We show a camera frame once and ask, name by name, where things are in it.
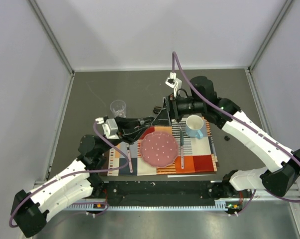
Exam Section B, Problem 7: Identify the knife with pink handle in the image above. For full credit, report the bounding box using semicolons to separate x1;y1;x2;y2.
180;127;185;169

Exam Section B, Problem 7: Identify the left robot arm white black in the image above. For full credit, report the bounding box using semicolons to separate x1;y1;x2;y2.
8;117;154;238

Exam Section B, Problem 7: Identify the black earbud charging case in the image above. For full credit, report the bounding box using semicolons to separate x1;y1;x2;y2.
153;107;162;115

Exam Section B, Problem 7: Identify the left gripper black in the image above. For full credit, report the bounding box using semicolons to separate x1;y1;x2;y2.
98;117;152;155

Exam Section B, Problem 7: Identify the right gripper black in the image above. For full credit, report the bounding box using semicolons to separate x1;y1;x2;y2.
152;92;205;126

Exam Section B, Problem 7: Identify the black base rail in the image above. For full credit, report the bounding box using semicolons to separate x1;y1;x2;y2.
100;181;239;207

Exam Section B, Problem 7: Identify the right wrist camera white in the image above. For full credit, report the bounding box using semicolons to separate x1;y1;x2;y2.
165;72;182;98

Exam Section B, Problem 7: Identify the fork with pink handle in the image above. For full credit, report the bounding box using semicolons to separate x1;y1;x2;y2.
126;144;133;174

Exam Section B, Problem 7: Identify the white blue mug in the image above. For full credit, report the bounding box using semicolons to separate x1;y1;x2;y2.
185;115;204;139

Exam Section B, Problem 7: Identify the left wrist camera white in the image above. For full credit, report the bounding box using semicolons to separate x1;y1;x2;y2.
95;117;119;139

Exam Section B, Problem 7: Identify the aluminium frame profile front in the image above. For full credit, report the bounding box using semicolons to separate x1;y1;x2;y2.
27;180;300;212

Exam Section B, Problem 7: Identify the colourful patchwork placemat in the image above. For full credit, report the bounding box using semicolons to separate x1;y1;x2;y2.
104;119;217;176

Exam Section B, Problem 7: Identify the clear plastic cup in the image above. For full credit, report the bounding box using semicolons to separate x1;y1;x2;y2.
110;100;127;118

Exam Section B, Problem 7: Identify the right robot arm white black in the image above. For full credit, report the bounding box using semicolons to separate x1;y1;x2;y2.
154;73;300;200

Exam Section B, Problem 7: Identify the pink dotted plate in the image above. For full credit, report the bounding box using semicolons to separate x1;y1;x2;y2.
139;131;179;168

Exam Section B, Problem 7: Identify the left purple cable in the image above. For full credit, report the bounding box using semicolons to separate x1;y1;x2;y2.
9;121;130;229

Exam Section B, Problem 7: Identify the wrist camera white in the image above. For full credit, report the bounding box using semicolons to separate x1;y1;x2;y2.
165;72;182;98
95;117;119;139

